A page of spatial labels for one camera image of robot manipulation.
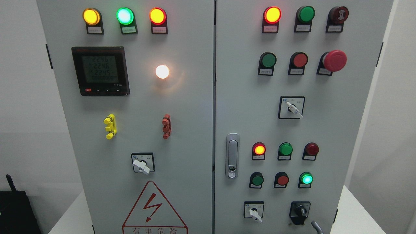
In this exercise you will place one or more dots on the yellow indicator lamp top left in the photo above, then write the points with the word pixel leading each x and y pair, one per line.
pixel 93 21

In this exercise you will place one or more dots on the black digital power meter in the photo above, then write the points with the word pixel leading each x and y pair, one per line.
pixel 101 70

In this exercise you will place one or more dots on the green push button upper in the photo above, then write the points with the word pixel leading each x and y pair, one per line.
pixel 266 65

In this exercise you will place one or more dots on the small red lamp right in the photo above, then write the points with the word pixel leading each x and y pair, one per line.
pixel 311 151

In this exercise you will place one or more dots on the white-handled selector switch bottom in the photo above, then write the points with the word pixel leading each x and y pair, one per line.
pixel 254 210

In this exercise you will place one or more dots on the grey electrical control cabinet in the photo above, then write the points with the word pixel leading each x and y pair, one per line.
pixel 213 49

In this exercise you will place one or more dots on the red mushroom emergency stop button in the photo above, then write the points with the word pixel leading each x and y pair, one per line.
pixel 331 62

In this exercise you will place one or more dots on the yellow terminal connector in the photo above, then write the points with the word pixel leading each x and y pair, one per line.
pixel 110 123

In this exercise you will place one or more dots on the red push button upper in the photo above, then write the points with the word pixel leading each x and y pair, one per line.
pixel 297 63

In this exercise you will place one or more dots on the red high voltage warning sticker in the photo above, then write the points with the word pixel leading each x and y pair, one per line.
pixel 152 213

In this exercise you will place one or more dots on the small green lamp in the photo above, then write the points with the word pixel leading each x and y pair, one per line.
pixel 305 180
pixel 285 152

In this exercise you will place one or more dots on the small red push button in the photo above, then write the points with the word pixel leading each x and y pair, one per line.
pixel 281 180

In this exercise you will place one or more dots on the white-handled selector switch left door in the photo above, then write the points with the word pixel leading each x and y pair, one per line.
pixel 143 162

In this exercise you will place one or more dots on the dark red buzzer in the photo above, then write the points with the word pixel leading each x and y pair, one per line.
pixel 336 18

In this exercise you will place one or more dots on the small green push button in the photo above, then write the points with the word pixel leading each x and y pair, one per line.
pixel 256 180

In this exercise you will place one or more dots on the white glowing indicator lamp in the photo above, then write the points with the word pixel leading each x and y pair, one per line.
pixel 162 71

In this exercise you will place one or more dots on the small red lit lamp left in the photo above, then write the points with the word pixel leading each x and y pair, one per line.
pixel 258 151

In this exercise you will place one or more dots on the black device with antenna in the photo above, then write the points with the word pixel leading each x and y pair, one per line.
pixel 17 215

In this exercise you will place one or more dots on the green unlit lamp top right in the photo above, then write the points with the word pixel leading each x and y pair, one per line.
pixel 303 19

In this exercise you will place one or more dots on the red lit lamp right door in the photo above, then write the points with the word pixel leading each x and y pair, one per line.
pixel 270 20

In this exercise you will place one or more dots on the red terminal connector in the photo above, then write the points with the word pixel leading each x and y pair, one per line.
pixel 166 126

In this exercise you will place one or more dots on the white-handled selector switch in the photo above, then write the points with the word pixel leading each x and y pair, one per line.
pixel 254 210
pixel 291 107

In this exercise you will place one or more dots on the red-rimmed amber indicator lamp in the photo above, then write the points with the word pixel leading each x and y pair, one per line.
pixel 158 21

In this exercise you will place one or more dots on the small green lamp middle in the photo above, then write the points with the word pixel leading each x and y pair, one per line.
pixel 285 152

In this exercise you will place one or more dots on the lit green indicator lamp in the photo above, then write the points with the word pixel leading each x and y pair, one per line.
pixel 127 20

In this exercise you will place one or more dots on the silver cabinet door latch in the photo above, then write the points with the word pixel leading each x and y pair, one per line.
pixel 232 152

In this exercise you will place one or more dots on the small green lamp lower right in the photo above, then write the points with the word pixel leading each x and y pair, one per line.
pixel 305 180

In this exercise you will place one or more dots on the white-handled selector switch upper right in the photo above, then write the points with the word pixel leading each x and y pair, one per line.
pixel 291 107

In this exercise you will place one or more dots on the black rotary knob switch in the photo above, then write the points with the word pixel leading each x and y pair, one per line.
pixel 299 211

